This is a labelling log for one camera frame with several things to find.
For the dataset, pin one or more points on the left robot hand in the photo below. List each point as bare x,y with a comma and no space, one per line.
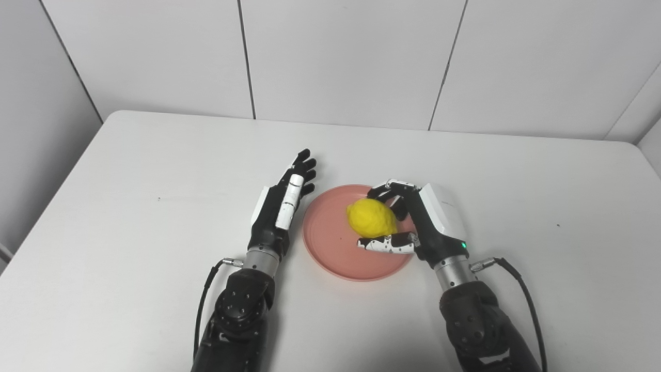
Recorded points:
276,217

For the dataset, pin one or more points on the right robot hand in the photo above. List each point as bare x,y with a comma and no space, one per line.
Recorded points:
428,222

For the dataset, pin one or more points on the yellow lemon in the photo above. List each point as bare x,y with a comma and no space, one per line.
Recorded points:
372,218

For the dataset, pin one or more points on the pink plate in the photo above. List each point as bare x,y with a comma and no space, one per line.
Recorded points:
335,248

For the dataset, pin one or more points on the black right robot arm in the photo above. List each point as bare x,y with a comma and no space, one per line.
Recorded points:
480,320

